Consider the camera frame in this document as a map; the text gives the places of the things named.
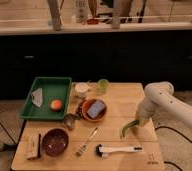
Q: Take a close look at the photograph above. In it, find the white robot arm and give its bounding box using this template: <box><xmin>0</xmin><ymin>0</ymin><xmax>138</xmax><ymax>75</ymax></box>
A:
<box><xmin>136</xmin><ymin>82</ymin><xmax>192</xmax><ymax>130</ymax></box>

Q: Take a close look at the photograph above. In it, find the blue sponge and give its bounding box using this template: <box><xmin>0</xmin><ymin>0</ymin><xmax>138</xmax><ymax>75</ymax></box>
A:
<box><xmin>87</xmin><ymin>100</ymin><xmax>105</xmax><ymax>119</ymax></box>

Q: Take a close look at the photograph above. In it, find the black cable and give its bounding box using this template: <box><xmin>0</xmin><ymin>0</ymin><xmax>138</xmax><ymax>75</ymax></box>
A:
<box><xmin>154</xmin><ymin>125</ymin><xmax>192</xmax><ymax>171</ymax></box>

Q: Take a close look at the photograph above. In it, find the orange fruit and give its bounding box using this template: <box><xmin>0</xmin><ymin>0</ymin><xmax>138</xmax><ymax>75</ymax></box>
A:
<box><xmin>50</xmin><ymin>99</ymin><xmax>62</xmax><ymax>111</ymax></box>

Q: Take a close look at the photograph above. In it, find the white dish brush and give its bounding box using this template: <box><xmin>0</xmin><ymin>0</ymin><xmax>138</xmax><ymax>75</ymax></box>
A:
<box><xmin>95</xmin><ymin>144</ymin><xmax>143</xmax><ymax>157</ymax></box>

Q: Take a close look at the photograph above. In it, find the crumpled white cloth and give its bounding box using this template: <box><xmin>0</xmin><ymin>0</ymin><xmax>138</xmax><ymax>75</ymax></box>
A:
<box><xmin>31</xmin><ymin>88</ymin><xmax>43</xmax><ymax>107</ymax></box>

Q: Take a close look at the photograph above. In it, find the green plastic tray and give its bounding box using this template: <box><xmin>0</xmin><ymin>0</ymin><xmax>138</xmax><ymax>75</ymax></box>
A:
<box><xmin>21</xmin><ymin>77</ymin><xmax>72</xmax><ymax>121</ymax></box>

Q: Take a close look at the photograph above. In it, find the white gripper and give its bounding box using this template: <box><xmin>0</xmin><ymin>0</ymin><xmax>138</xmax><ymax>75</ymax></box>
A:
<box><xmin>136</xmin><ymin>97</ymin><xmax>158</xmax><ymax>126</ymax></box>

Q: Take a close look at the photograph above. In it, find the dark grapes bunch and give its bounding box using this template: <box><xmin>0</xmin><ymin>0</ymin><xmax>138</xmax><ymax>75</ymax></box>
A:
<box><xmin>75</xmin><ymin>100</ymin><xmax>85</xmax><ymax>120</ymax></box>

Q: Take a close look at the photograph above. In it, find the white cup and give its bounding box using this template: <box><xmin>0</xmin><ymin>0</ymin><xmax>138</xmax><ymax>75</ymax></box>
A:
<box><xmin>75</xmin><ymin>83</ymin><xmax>89</xmax><ymax>98</ymax></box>

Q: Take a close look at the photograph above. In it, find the green translucent cup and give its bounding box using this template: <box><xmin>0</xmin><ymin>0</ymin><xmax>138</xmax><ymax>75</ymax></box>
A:
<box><xmin>98</xmin><ymin>79</ymin><xmax>109</xmax><ymax>94</ymax></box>

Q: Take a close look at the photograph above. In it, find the small metal cup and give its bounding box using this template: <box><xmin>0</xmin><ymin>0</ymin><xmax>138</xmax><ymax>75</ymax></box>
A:
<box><xmin>63</xmin><ymin>114</ymin><xmax>76</xmax><ymax>131</ymax></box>

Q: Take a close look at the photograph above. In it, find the wooden block with black stick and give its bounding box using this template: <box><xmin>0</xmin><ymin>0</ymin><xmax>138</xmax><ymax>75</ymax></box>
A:
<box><xmin>26</xmin><ymin>133</ymin><xmax>41</xmax><ymax>160</ymax></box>

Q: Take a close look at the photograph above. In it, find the orange bowl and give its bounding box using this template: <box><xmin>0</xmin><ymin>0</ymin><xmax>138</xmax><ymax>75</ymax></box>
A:
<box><xmin>82</xmin><ymin>99</ymin><xmax>107</xmax><ymax>122</ymax></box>

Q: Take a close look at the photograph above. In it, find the metal fork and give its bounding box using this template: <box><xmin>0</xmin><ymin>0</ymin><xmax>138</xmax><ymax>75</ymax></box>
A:
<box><xmin>75</xmin><ymin>128</ymin><xmax>98</xmax><ymax>157</ymax></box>

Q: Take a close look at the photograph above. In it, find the dark maroon bowl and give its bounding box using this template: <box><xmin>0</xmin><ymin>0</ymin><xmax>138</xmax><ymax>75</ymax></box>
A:
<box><xmin>42</xmin><ymin>128</ymin><xmax>69</xmax><ymax>157</ymax></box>

